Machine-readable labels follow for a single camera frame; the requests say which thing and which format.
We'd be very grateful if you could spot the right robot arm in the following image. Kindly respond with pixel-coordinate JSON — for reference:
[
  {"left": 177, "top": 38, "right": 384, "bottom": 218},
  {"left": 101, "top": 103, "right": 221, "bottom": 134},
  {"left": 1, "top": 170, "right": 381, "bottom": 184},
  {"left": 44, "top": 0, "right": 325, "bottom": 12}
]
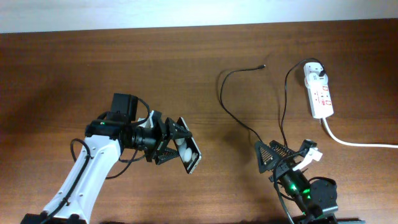
[{"left": 254, "top": 139, "right": 338, "bottom": 223}]

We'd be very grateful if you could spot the black USB charging cable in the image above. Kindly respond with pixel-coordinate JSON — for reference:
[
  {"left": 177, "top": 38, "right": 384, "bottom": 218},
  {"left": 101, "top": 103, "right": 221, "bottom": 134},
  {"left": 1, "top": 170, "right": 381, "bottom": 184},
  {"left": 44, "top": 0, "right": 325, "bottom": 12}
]
[{"left": 219, "top": 57, "right": 327, "bottom": 149}]

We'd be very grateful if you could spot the black Samsung Galaxy phone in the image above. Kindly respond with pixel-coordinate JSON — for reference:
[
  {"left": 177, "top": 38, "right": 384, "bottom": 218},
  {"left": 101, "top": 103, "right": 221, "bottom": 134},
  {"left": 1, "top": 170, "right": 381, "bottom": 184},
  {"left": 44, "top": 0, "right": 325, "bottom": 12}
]
[{"left": 173, "top": 117, "right": 202, "bottom": 174}]

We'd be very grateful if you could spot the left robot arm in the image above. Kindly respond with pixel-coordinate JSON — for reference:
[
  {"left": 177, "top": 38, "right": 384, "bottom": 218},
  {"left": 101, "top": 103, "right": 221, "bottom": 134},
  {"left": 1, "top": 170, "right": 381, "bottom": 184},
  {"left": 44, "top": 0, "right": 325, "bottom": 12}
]
[{"left": 22, "top": 93, "right": 201, "bottom": 223}]

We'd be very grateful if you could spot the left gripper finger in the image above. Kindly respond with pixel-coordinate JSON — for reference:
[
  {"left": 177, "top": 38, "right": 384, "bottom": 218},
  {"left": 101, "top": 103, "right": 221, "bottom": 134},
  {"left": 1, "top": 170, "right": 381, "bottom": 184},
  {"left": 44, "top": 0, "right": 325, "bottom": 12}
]
[
  {"left": 155, "top": 147, "right": 179, "bottom": 165},
  {"left": 165, "top": 118, "right": 193, "bottom": 140}
]

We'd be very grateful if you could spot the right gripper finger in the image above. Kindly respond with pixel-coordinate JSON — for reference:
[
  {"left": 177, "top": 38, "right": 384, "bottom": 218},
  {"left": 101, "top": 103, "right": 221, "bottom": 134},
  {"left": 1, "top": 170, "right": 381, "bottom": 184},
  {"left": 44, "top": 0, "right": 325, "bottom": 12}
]
[
  {"left": 254, "top": 141, "right": 279, "bottom": 173},
  {"left": 269, "top": 140, "right": 295, "bottom": 159}
]

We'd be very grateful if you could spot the white power strip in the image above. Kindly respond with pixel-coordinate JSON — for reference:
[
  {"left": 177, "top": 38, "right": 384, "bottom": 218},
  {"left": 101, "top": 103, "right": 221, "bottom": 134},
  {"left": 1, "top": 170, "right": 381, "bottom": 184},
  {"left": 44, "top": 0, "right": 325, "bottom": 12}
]
[{"left": 303, "top": 62, "right": 335, "bottom": 119}]

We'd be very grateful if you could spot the white USB charger adapter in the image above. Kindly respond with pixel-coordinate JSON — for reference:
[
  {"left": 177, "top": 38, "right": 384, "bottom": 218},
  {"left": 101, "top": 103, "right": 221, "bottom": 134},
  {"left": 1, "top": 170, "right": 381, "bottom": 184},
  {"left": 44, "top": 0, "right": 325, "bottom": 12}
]
[{"left": 303, "top": 62, "right": 328, "bottom": 89}]

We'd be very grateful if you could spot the white power strip cord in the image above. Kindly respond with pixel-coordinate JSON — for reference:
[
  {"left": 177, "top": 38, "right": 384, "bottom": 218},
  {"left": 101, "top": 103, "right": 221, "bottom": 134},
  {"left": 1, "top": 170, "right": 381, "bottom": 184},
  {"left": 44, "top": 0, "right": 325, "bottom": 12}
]
[{"left": 320, "top": 117, "right": 398, "bottom": 149}]

